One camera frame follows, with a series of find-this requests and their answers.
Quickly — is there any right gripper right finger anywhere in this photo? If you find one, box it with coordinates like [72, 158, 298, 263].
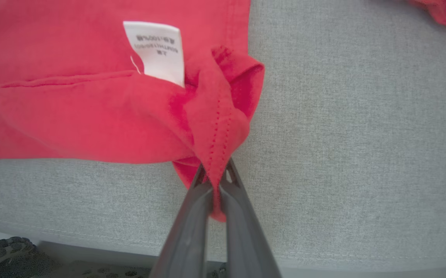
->
[220, 159, 281, 278]

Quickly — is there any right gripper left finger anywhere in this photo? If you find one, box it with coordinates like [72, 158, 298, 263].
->
[149, 164, 214, 278]

